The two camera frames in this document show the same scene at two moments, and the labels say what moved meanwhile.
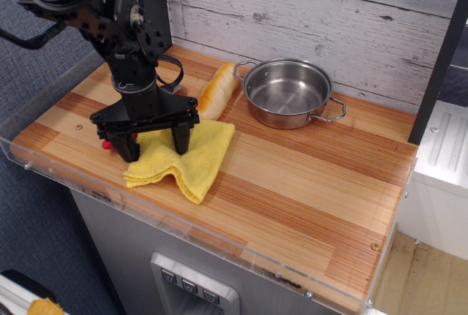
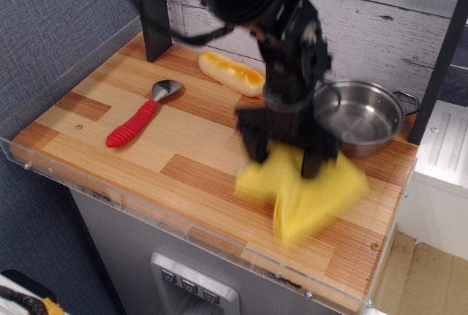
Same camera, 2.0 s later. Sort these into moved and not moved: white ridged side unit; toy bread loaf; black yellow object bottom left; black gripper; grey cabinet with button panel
Moved: black gripper; toy bread loaf
Not moved: grey cabinet with button panel; black yellow object bottom left; white ridged side unit
